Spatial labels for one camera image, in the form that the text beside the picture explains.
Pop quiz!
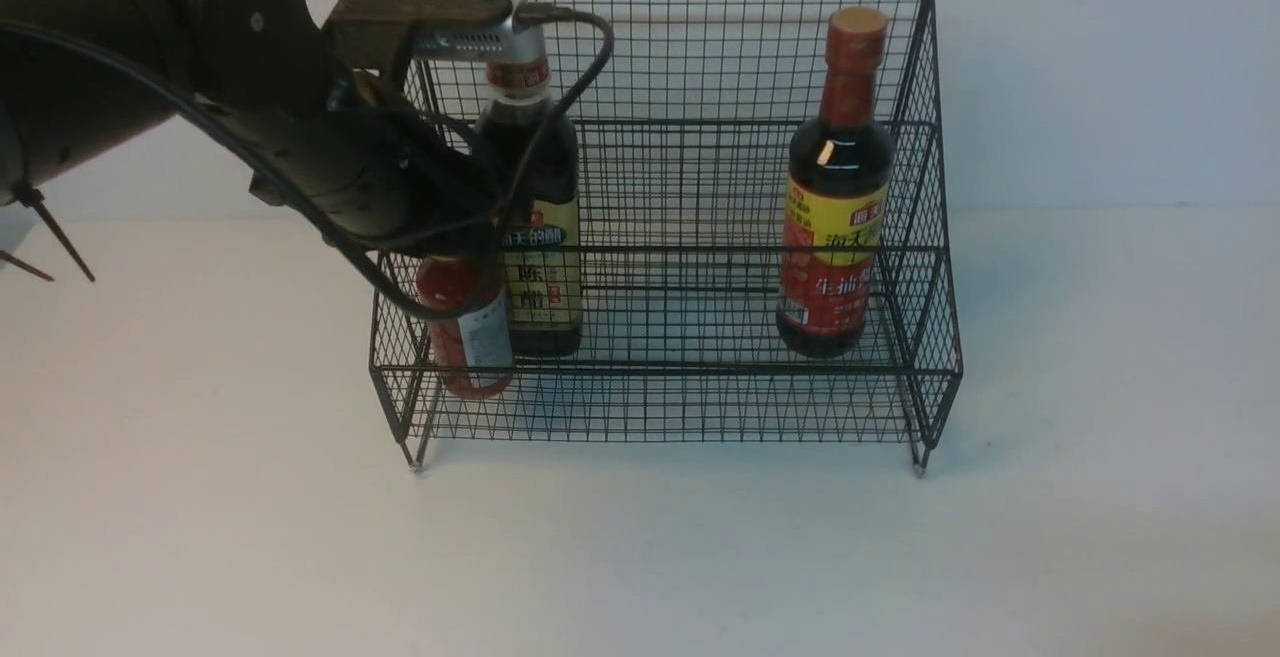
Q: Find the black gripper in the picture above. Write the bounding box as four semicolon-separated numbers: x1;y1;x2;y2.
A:
250;97;502;259

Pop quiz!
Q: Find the small chili sauce bottle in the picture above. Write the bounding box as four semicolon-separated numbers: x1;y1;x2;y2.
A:
415;256;515;400

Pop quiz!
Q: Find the dark vinegar bottle gold cap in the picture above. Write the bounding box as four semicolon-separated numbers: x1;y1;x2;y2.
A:
475;54;584;359

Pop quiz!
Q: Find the soy sauce bottle red label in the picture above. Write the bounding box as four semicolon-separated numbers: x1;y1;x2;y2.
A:
774;6;895;360

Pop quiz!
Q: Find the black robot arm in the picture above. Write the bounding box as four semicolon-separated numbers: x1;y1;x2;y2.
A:
3;0;506;257

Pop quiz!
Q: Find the black cable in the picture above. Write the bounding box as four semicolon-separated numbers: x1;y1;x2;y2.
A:
0;3;616;323

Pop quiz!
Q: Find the black wire mesh rack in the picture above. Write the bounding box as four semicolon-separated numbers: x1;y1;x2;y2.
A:
369;0;964;475

